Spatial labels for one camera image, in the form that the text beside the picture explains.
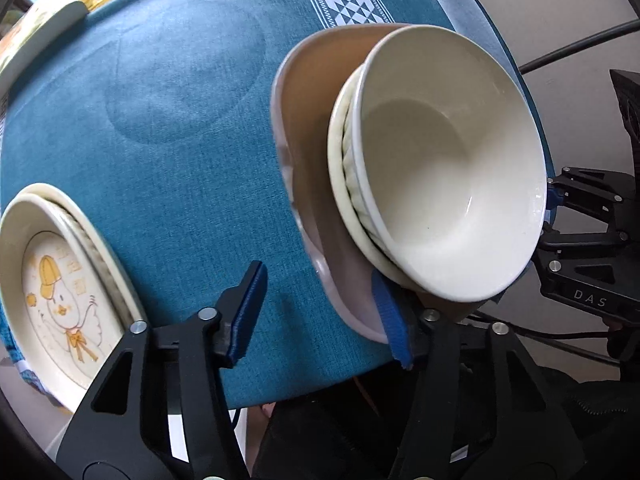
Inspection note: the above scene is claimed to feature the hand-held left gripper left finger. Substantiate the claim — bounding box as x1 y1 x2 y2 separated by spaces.
55 260 269 480

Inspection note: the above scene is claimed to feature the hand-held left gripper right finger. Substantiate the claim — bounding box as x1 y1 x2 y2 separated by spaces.
371 275 586 480

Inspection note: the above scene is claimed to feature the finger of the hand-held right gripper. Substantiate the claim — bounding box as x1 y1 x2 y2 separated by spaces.
536 208 631 252
546 165 634 221

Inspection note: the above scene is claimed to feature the white ribbed bowl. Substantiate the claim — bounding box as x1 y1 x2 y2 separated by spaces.
350 24 549 305

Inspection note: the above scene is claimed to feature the cream bowl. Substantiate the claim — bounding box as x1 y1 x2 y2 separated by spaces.
327 65 421 293

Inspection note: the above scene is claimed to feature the pink wavy plate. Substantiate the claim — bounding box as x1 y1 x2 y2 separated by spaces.
270 22 481 346

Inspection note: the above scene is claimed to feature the blue patterned tablecloth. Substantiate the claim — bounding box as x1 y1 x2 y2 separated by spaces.
0 0 553 411

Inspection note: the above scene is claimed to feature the duck print plate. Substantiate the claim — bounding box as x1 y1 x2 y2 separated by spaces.
0 200 138 411

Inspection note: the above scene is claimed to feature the light blue under cloth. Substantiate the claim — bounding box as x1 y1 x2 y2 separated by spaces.
410 0 523 81

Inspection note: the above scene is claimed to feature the pale green board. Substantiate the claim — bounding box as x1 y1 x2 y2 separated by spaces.
0 2 88 83

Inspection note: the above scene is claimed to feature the black cable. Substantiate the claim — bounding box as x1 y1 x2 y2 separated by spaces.
519 19 640 74
470 311 621 362

